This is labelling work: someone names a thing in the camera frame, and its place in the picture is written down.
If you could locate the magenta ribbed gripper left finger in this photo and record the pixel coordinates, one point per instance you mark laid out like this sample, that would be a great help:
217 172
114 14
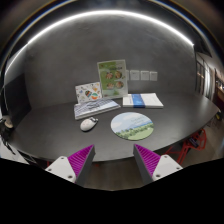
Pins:
75 167

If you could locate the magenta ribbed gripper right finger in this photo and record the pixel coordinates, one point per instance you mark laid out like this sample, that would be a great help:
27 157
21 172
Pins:
152 166

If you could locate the round landscape mouse pad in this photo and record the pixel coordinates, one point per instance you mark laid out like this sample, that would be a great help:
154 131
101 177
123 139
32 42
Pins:
132 126

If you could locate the white computer mouse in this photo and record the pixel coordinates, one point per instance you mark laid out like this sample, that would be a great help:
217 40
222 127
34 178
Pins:
88 124

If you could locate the grey striped book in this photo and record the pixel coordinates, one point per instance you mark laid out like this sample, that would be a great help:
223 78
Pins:
94 107

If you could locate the white and blue book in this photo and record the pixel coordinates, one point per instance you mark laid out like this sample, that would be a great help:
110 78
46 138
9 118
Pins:
144 100

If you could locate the small colourful picture card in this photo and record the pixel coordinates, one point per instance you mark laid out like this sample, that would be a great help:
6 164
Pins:
88 92

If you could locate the upright green food menu card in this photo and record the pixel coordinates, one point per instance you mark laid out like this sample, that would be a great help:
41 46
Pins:
113 78

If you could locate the curved ceiling light strip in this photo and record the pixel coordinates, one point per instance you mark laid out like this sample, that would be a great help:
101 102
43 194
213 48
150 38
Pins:
72 47

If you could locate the red metal table frame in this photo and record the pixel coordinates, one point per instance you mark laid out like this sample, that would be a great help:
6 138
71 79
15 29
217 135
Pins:
196 141

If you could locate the white wall socket plate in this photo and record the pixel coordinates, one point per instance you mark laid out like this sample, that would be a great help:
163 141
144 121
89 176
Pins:
145 75
134 74
153 76

